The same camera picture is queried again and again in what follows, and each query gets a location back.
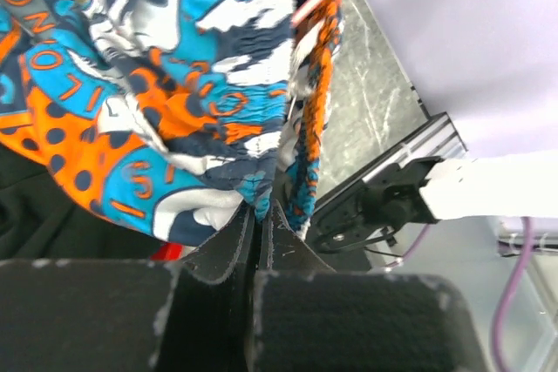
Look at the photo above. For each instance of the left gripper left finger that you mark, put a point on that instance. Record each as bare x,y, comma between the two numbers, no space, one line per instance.
129,315

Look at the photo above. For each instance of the red plastic tray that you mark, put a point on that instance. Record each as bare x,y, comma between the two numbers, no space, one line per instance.
171,251

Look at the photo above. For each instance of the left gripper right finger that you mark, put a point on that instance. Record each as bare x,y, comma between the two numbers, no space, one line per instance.
308,318

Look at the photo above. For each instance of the orange blue patterned shorts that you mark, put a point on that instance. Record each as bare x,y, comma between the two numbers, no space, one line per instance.
165,116

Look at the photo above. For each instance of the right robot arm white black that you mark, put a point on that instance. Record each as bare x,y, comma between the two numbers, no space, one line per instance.
431,189

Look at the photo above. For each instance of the black garment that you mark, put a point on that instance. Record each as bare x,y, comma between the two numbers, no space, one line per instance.
39,221

